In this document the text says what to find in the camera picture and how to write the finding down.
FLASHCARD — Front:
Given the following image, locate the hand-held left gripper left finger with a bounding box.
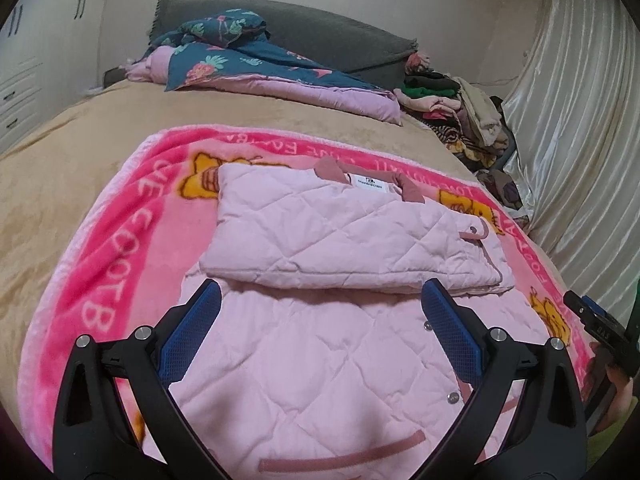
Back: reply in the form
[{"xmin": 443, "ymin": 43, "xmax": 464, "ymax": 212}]
[{"xmin": 51, "ymin": 278, "xmax": 228, "ymax": 480}]

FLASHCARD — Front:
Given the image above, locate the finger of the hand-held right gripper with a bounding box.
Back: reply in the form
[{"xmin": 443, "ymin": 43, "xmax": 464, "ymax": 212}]
[{"xmin": 563, "ymin": 290, "xmax": 603, "ymax": 333}]

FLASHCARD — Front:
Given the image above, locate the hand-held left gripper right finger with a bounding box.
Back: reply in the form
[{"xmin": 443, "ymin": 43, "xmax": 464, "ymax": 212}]
[{"xmin": 415, "ymin": 278, "xmax": 591, "ymax": 480}]

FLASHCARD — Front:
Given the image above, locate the pink quilted jacket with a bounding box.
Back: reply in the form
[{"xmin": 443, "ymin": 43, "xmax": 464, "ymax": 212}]
[{"xmin": 170, "ymin": 156, "xmax": 548, "ymax": 480}]

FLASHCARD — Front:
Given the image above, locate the pile of folded clothes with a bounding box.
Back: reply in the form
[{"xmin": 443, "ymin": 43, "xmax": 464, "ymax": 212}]
[{"xmin": 395, "ymin": 52, "xmax": 531, "ymax": 231}]

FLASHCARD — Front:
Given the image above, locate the person's right hand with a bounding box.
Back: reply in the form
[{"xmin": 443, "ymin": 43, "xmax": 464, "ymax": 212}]
[{"xmin": 606, "ymin": 365, "xmax": 640, "ymax": 426}]

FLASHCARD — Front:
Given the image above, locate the pink printed blanket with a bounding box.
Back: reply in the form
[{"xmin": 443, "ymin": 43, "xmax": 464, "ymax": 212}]
[{"xmin": 15, "ymin": 127, "xmax": 593, "ymax": 480}]

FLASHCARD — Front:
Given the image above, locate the cream satin curtain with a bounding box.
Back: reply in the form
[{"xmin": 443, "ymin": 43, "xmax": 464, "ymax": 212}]
[{"xmin": 500, "ymin": 0, "xmax": 640, "ymax": 321}]

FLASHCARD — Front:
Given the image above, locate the beige bed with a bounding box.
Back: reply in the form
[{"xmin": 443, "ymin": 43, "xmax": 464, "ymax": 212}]
[{"xmin": 0, "ymin": 77, "xmax": 566, "ymax": 411}]

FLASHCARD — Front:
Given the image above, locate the blue floral quilt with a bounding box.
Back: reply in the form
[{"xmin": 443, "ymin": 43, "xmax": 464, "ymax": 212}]
[{"xmin": 125, "ymin": 8, "xmax": 403, "ymax": 126}]

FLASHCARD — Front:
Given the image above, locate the white wardrobe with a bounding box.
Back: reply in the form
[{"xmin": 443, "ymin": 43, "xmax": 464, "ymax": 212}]
[{"xmin": 0, "ymin": 0, "xmax": 108, "ymax": 153}]

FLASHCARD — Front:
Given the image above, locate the grey headboard cushion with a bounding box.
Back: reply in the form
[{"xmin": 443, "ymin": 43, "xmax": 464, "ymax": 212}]
[{"xmin": 147, "ymin": 0, "xmax": 418, "ymax": 78}]

